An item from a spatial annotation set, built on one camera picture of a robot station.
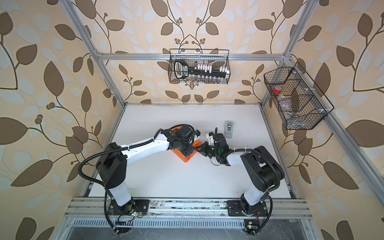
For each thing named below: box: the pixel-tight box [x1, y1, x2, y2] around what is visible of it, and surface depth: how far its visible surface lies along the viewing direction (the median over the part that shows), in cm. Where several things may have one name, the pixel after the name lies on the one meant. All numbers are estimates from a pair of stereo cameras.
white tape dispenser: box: [224, 120, 234, 139], surface depth 104 cm
